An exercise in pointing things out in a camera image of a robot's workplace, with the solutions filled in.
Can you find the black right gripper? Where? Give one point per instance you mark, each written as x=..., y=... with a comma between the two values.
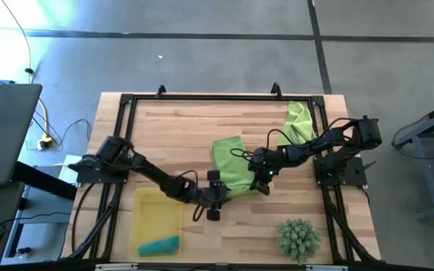
x=266, y=163

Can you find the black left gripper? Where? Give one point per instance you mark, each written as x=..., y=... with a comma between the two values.
x=213, y=195

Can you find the green microfiber towel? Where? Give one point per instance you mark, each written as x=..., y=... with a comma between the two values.
x=232, y=162

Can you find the lime green textured towel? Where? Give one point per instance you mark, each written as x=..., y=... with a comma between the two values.
x=296, y=120

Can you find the yellow translucent plastic basket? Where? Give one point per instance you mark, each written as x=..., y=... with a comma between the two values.
x=153, y=214

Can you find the teal microfiber towel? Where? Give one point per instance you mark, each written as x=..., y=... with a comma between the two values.
x=158, y=246

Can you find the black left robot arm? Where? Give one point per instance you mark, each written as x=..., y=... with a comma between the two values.
x=156, y=175

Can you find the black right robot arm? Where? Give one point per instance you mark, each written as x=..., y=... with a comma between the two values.
x=315, y=145

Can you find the artificial green plant ball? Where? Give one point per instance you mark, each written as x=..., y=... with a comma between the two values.
x=299, y=241

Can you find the blue-grey metal table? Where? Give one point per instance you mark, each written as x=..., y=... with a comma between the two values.
x=428, y=173

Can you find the grey shelf cart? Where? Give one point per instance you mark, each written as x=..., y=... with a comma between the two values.
x=47, y=211

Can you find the black desk beam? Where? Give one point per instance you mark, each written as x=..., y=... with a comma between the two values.
x=43, y=180

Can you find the yellow power plug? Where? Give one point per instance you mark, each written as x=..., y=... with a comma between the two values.
x=45, y=142

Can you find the small black object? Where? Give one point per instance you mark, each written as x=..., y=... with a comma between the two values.
x=24, y=250

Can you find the black frame clamp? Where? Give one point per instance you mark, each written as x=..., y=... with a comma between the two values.
x=276, y=91
x=161, y=91

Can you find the black aluminium table frame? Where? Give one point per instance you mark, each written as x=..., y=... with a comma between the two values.
x=220, y=97

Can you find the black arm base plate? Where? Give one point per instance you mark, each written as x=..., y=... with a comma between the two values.
x=89, y=177
x=352, y=175

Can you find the silver frame bracket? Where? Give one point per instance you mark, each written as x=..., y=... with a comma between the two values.
x=326, y=268
x=115, y=267

